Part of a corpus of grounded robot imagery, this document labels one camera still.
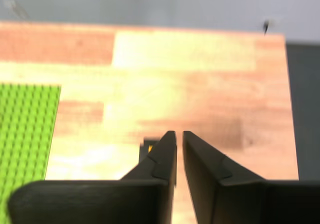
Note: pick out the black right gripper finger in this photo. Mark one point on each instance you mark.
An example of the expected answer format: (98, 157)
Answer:
(100, 201)
(250, 201)

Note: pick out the yellow toy brick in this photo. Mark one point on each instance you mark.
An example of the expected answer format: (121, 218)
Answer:
(150, 148)

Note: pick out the green studded baseplate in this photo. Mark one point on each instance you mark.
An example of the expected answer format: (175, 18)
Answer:
(25, 124)

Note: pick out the black tape rectangle marker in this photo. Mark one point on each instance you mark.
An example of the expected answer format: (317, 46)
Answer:
(143, 154)

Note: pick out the black table edge strip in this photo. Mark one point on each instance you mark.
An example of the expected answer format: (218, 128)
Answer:
(307, 109)

